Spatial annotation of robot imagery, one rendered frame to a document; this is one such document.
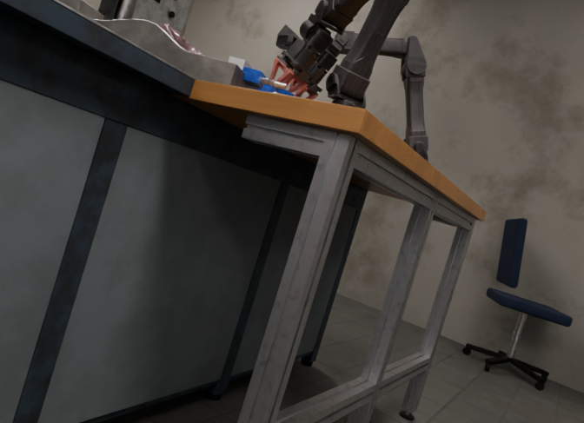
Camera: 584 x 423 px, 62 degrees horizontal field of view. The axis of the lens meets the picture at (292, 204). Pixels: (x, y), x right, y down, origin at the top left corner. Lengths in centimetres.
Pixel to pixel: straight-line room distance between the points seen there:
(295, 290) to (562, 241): 307
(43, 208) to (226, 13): 475
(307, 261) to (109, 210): 40
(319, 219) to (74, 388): 60
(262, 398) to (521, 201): 314
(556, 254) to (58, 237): 328
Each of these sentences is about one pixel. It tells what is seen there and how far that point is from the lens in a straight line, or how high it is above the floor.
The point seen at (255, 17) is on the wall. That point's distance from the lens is 525.
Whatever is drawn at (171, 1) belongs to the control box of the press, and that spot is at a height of 127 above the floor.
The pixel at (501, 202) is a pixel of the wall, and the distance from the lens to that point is 380.
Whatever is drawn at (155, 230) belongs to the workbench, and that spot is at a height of 48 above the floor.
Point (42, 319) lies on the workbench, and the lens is 98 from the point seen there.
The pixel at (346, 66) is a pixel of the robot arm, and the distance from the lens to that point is 114.
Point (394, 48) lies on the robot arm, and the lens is 170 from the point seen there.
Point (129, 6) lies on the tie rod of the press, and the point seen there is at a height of 111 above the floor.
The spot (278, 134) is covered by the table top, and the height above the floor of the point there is 73.
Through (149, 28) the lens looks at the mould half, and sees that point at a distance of 111.
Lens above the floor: 63
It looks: 1 degrees down
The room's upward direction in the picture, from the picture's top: 17 degrees clockwise
